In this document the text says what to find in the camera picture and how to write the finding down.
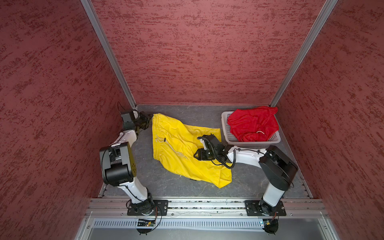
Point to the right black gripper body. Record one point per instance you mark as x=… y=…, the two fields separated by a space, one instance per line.
x=207 y=155

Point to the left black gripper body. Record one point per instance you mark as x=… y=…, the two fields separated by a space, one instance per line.
x=143 y=121

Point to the white plastic laundry basket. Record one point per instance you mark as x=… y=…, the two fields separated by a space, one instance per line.
x=232 y=140

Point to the yellow shorts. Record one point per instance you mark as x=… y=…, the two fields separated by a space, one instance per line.
x=174 y=146

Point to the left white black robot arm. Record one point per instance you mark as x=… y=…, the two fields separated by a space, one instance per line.
x=119 y=168

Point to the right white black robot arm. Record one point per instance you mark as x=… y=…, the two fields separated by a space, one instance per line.
x=279 y=169

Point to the red shorts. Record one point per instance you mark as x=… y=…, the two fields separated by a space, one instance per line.
x=254 y=125

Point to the right small circuit board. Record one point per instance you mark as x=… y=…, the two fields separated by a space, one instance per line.
x=269 y=223

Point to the small circuit board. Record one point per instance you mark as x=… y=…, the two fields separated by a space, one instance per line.
x=146 y=223
x=269 y=223

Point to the left small circuit board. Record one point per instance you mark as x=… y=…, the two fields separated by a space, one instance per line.
x=146 y=223

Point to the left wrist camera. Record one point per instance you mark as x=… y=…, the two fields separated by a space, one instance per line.
x=129 y=116

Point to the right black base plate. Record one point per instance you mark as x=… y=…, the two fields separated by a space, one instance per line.
x=260 y=208

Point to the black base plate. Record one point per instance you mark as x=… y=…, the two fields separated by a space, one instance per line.
x=260 y=208
x=160 y=207

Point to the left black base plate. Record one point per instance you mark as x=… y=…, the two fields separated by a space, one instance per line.
x=160 y=207

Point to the aluminium frame rail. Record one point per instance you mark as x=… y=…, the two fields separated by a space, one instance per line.
x=219 y=208

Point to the white perforated cable duct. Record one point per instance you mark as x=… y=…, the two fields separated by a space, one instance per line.
x=194 y=224

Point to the left corner aluminium post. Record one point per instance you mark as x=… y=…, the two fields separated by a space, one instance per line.
x=97 y=26

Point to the corner aluminium post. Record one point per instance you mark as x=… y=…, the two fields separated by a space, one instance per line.
x=97 y=26
x=317 y=26

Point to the right corner aluminium post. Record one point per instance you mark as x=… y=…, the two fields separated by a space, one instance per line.
x=317 y=26

